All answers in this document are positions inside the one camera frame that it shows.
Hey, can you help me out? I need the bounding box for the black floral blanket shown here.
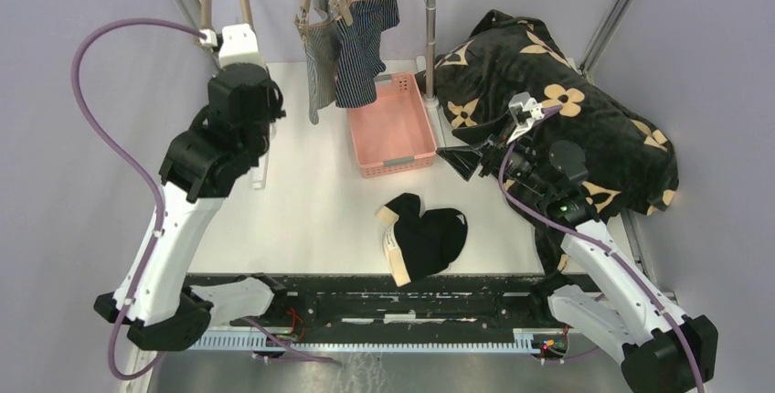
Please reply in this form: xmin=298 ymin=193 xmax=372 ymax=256
xmin=418 ymin=9 xmax=681 ymax=276

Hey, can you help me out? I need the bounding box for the pink plastic basket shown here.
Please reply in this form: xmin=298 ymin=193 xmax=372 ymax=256
xmin=347 ymin=72 xmax=437 ymax=178

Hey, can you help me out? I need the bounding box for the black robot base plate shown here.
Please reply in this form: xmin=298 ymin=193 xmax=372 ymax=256
xmin=229 ymin=271 xmax=591 ymax=346

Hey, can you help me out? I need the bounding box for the navy striped underwear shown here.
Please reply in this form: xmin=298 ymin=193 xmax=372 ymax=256
xmin=334 ymin=0 xmax=400 ymax=109

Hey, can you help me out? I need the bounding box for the right metal rack pole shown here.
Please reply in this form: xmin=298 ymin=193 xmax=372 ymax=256
xmin=424 ymin=0 xmax=439 ymax=110

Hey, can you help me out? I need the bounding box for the grey striped underwear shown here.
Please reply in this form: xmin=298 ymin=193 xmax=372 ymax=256
xmin=299 ymin=0 xmax=338 ymax=125

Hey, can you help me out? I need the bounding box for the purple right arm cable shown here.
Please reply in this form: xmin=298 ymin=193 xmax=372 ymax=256
xmin=497 ymin=105 xmax=706 ymax=393

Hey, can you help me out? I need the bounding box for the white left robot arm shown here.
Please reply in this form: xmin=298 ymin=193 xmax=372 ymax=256
xmin=94 ymin=63 xmax=288 ymax=352

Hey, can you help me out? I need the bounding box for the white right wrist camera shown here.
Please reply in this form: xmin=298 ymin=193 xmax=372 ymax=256
xmin=507 ymin=92 xmax=545 ymax=144

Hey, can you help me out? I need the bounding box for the white slotted cable duct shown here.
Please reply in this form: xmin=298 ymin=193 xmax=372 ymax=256
xmin=188 ymin=326 xmax=560 ymax=356

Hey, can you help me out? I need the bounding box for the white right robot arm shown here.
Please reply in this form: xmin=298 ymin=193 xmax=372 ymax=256
xmin=437 ymin=136 xmax=718 ymax=392

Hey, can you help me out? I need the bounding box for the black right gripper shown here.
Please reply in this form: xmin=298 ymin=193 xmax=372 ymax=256
xmin=437 ymin=109 xmax=554 ymax=197

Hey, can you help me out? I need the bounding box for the right aluminium frame post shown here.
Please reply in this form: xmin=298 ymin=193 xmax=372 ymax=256
xmin=579 ymin=0 xmax=633 ymax=78

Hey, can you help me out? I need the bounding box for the black underwear beige waistband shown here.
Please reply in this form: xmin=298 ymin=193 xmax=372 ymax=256
xmin=376 ymin=193 xmax=469 ymax=287

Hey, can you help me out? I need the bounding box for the left aluminium frame rail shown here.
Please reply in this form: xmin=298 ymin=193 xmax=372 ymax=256
xmin=178 ymin=178 xmax=222 ymax=243

